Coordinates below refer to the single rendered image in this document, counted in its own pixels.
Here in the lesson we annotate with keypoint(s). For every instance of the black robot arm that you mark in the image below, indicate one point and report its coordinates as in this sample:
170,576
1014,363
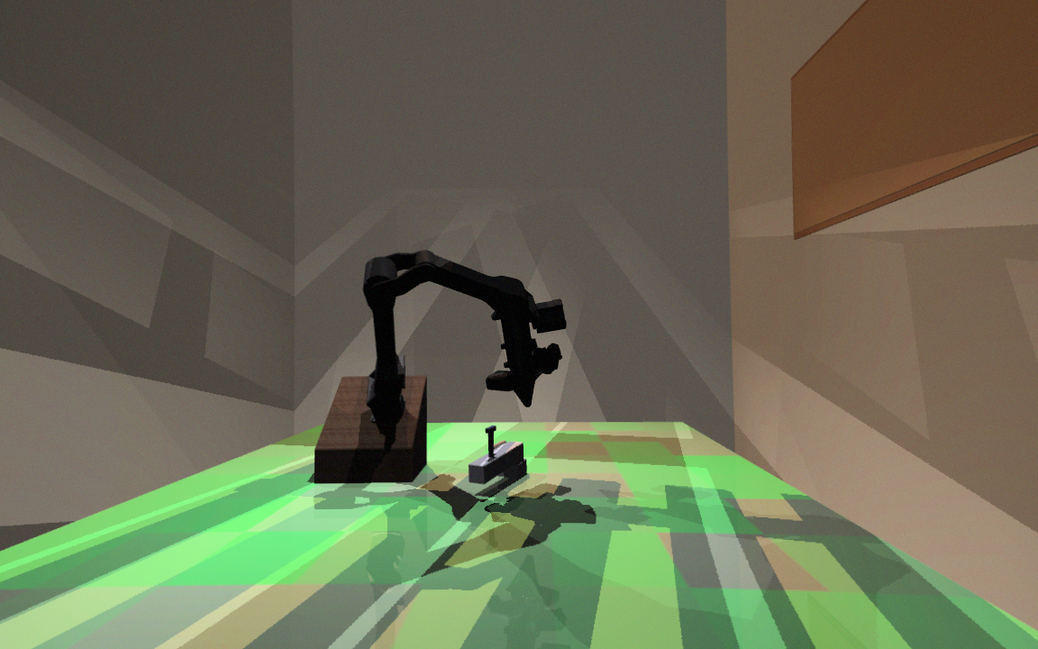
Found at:
513,304

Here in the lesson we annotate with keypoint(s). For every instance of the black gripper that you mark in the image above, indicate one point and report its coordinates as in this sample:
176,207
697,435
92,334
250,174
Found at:
516,379

